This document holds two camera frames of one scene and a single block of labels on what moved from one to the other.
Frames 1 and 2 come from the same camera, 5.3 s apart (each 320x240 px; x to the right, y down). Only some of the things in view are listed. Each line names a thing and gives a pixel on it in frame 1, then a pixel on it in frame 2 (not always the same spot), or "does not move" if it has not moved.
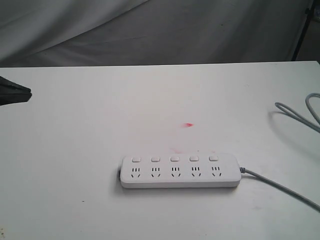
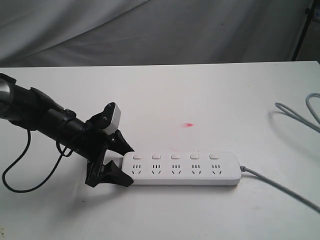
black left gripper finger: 12,93 -> 119,144
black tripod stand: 309,12 does not move
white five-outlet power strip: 150,170 does not move
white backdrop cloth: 61,33 does not move
